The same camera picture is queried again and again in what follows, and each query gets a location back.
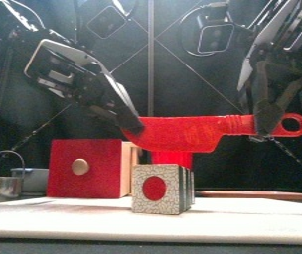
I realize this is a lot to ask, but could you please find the red toy knife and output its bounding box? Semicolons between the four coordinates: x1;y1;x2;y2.
122;112;302;154

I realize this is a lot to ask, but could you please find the white cutting board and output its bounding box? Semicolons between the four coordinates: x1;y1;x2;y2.
0;196;302;246

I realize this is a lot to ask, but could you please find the wooden box with red front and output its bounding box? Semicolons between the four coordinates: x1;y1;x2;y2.
47;138;144;199

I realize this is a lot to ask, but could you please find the pale blue bowl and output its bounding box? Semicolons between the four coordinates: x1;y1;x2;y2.
10;167;51;194

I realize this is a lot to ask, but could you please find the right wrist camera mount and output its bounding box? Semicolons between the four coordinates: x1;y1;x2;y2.
237;0;302;93

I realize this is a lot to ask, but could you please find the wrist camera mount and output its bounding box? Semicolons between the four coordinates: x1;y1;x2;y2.
237;0;302;93
24;38;105;100

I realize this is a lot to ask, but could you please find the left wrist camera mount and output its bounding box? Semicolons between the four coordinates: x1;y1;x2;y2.
24;38;105;100

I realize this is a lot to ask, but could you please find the metal frame pole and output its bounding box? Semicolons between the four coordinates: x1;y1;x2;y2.
148;0;156;117

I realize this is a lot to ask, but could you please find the thin diagonal brace cord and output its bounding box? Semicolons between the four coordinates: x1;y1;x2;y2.
0;39;153;172
126;13;302;182

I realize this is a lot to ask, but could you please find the small metal bucket with handle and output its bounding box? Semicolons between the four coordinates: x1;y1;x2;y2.
0;149;27;203

